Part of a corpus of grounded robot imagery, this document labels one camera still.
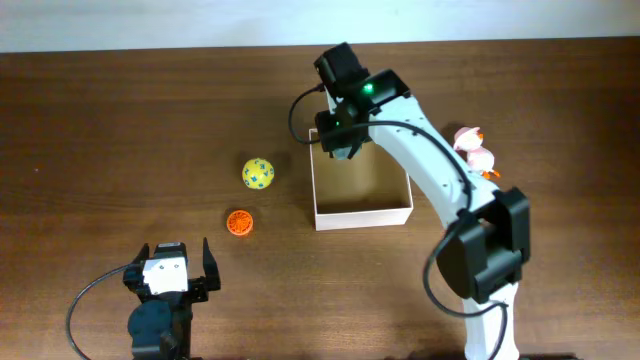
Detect white duck toy pink hat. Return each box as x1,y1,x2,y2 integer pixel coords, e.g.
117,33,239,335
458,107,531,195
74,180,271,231
453,127,501,180

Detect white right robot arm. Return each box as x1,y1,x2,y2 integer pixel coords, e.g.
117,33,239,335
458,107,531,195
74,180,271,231
314,43,531,359

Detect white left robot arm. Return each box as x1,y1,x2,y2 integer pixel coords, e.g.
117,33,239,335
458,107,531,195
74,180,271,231
123,240,221,360

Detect orange round lattice toy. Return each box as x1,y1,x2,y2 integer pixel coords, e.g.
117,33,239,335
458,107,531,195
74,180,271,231
226,210,254,236

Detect pink cardboard box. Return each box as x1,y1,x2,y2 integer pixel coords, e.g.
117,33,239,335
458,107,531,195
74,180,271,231
309,142,414,231

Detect yellow ball blue letters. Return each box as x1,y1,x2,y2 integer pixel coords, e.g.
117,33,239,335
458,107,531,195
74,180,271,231
242,158,275,190

